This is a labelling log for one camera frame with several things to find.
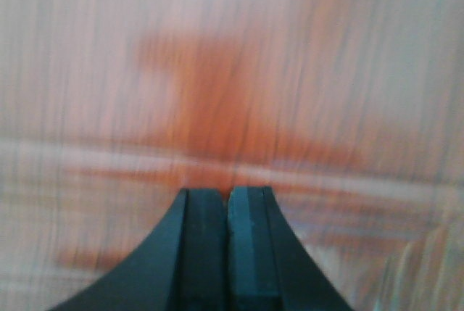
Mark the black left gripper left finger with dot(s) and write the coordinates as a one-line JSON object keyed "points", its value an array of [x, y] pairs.
{"points": [[180, 265]]}

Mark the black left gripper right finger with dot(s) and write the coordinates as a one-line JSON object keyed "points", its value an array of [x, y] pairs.
{"points": [[268, 267]]}

